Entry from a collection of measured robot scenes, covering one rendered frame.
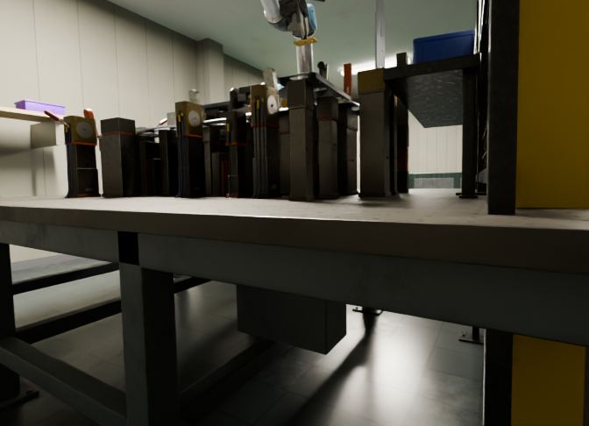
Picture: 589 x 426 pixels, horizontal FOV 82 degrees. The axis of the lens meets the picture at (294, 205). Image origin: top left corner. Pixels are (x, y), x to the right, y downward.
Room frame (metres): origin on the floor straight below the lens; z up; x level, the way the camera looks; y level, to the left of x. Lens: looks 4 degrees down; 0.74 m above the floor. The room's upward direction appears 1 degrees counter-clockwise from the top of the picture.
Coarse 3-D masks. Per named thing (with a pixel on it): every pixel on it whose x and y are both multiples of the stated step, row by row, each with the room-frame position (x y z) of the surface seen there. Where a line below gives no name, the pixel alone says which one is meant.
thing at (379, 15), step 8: (376, 0) 1.07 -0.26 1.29; (376, 8) 1.07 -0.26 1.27; (376, 16) 1.07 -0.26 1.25; (384, 16) 1.17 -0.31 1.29; (376, 24) 1.07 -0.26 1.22; (384, 24) 1.17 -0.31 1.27; (376, 32) 1.07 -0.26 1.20; (384, 32) 1.17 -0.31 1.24; (376, 40) 1.07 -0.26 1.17; (384, 40) 1.17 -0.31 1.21; (376, 48) 1.07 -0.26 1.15; (384, 48) 1.17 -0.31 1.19; (376, 56) 1.07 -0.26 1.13; (384, 56) 1.17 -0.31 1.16; (376, 64) 1.07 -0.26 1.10; (384, 64) 1.17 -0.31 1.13
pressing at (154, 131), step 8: (344, 104) 1.14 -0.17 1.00; (352, 104) 1.14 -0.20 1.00; (280, 112) 1.24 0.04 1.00; (208, 120) 1.35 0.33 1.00; (216, 120) 1.33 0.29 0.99; (224, 120) 1.37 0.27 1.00; (248, 120) 1.38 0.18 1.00; (152, 128) 1.49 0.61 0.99; (160, 128) 1.47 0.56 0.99; (168, 128) 1.53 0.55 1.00; (224, 128) 1.54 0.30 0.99; (152, 136) 1.76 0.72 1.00
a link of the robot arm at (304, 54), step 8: (312, 8) 1.72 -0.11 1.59; (312, 16) 1.71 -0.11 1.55; (288, 24) 1.74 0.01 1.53; (312, 24) 1.73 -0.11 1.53; (312, 32) 1.79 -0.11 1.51; (296, 40) 1.82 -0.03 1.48; (296, 48) 1.86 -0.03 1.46; (304, 48) 1.83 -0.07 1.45; (304, 56) 1.86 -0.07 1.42; (312, 56) 1.89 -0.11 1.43; (304, 64) 1.89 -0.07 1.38; (312, 64) 1.91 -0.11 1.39; (304, 72) 1.92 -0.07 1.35
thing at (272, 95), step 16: (256, 96) 1.06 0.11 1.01; (272, 96) 1.08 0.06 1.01; (256, 112) 1.06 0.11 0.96; (272, 112) 1.08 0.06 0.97; (256, 128) 1.07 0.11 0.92; (272, 128) 1.09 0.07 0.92; (256, 144) 1.06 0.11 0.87; (272, 144) 1.09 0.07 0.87; (256, 160) 1.06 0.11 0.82; (272, 160) 1.08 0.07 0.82; (256, 176) 1.06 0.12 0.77; (272, 176) 1.08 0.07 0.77; (256, 192) 1.05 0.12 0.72; (272, 192) 1.07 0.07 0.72
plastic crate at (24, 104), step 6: (18, 102) 2.87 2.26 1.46; (24, 102) 2.83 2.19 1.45; (30, 102) 2.85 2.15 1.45; (36, 102) 2.88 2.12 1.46; (18, 108) 2.88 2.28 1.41; (24, 108) 2.83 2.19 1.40; (30, 108) 2.85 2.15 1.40; (36, 108) 2.88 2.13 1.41; (42, 108) 2.92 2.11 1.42; (48, 108) 2.96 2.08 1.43; (54, 108) 3.00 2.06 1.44; (60, 108) 3.04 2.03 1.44; (60, 114) 3.04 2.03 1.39
